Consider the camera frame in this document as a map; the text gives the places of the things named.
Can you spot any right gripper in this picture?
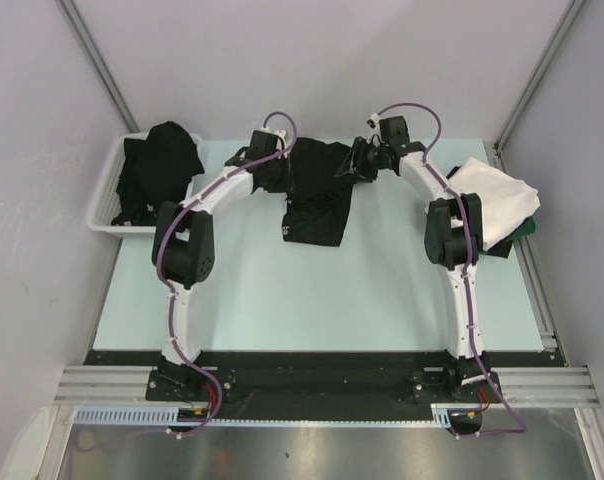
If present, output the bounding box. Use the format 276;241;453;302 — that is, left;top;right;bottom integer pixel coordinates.
335;136;389;184

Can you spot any black t-shirt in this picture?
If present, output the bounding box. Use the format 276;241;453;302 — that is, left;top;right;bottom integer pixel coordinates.
281;137;358;247

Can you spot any white plastic laundry basket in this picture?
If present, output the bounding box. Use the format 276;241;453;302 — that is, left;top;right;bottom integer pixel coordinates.
86;132;203;235

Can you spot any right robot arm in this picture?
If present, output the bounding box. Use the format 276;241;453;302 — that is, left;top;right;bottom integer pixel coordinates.
336;114;486;401

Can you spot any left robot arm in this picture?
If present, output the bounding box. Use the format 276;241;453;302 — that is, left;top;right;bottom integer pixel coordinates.
152;126;296;400

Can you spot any black clothes pile in basket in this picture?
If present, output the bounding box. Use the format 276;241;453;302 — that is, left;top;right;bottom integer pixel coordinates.
111;121;205;226

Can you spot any white folded t-shirt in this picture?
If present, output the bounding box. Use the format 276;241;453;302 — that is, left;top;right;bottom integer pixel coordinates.
450;157;540;251

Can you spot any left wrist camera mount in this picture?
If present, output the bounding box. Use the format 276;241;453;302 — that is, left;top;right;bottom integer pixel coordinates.
261;127;287;150

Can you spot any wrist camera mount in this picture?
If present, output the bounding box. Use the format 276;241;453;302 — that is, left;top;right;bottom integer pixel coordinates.
261;127;287;150
366;113;380;129

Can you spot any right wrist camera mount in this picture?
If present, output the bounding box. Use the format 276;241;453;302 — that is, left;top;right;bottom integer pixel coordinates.
366;113;380;129

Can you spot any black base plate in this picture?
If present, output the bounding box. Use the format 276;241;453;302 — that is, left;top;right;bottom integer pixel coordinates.
84;349;506;434

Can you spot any aluminium frame rail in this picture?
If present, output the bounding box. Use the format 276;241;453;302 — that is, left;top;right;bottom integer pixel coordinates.
54;366;151;405

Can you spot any grey slotted cable duct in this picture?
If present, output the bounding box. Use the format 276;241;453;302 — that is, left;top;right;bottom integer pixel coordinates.
75;406;179;426

